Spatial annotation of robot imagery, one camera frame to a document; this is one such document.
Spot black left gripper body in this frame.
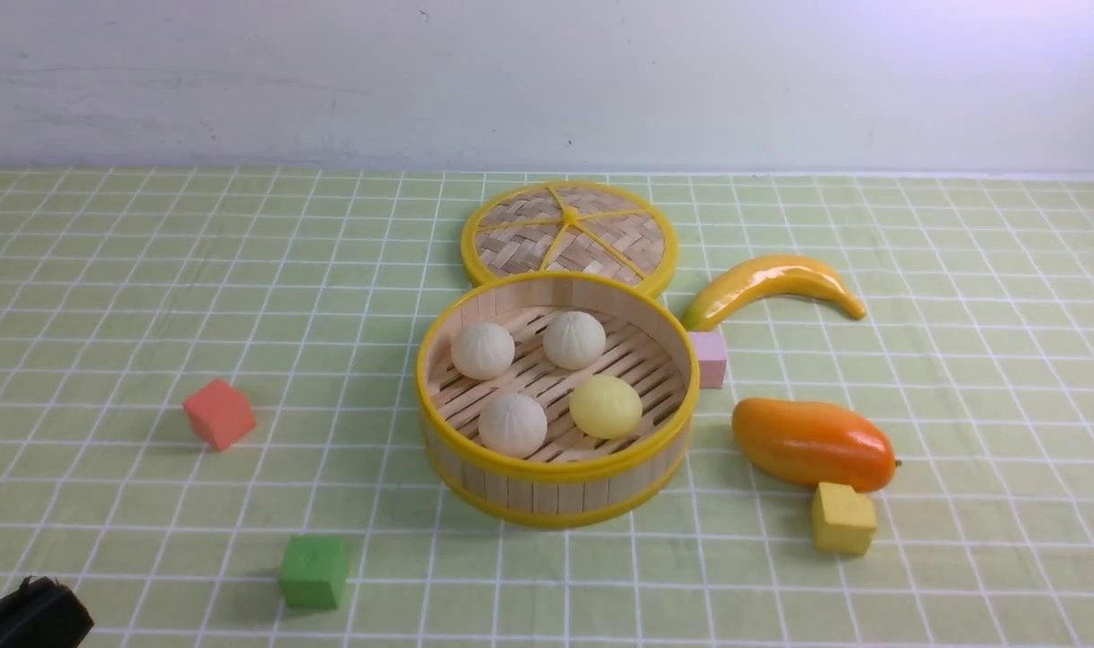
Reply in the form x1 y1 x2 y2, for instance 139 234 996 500
0 577 95 647

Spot yellow bun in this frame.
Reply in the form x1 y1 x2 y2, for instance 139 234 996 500
570 374 644 439

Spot yellow plastic banana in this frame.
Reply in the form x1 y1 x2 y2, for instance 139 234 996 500
680 255 868 332

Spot bamboo steamer tray yellow rim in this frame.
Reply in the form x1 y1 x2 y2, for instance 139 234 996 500
414 271 701 528

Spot pink foam cube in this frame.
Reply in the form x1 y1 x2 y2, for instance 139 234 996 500
688 329 728 390

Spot green foam cube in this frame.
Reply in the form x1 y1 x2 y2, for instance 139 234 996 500
276 534 350 610

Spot orange plastic mango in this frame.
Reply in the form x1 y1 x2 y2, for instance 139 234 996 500
731 398 901 491

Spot red foam cube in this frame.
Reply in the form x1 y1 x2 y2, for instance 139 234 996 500
183 378 256 452

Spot yellow foam cube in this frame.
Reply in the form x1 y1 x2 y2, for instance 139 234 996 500
810 482 878 556

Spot white bun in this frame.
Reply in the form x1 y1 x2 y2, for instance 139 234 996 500
542 310 607 372
478 392 549 458
451 321 515 381

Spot green checkered tablecloth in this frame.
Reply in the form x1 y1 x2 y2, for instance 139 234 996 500
0 167 1094 647

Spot woven bamboo steamer lid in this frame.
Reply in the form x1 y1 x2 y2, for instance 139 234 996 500
459 180 679 298

